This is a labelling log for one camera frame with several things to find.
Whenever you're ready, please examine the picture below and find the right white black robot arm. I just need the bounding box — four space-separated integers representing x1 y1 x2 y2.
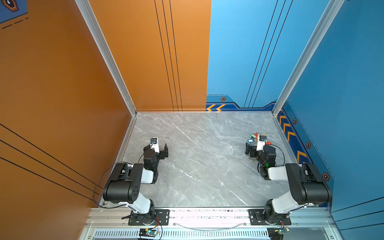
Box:
245 142 332 226

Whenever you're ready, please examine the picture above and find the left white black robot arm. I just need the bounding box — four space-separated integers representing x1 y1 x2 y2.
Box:
103 138 169 225

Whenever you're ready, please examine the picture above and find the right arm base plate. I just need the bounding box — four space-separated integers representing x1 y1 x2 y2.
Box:
248 209 292 226

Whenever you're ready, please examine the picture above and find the left green circuit board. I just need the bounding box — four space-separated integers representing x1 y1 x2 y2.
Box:
138 229 159 240

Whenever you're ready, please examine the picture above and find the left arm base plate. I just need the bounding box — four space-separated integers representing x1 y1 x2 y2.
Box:
128 209 170 226

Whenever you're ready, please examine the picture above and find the right green circuit board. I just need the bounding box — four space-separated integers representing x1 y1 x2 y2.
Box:
267 227 290 240

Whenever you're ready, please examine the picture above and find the green circuit board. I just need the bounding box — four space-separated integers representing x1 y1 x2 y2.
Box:
267 227 290 240
138 229 159 240

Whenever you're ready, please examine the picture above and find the aluminium front rail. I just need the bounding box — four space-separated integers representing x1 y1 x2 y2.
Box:
85 207 336 229

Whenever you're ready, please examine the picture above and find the bunch of coloured keys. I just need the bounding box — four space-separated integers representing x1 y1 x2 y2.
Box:
248 133 272 145

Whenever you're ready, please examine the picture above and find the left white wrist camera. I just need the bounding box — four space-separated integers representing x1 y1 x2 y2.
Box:
150 138 160 154

